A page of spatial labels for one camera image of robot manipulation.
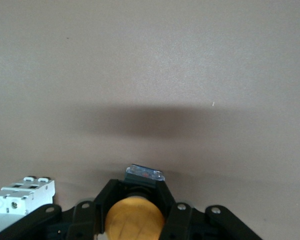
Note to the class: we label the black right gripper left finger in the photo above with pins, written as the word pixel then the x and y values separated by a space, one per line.
pixel 85 220

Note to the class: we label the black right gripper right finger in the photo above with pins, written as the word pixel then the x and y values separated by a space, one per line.
pixel 190 222

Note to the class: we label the white red circuit breaker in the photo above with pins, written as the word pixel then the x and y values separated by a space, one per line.
pixel 27 195

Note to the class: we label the yellow push button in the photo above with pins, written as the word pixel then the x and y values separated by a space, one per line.
pixel 135 217

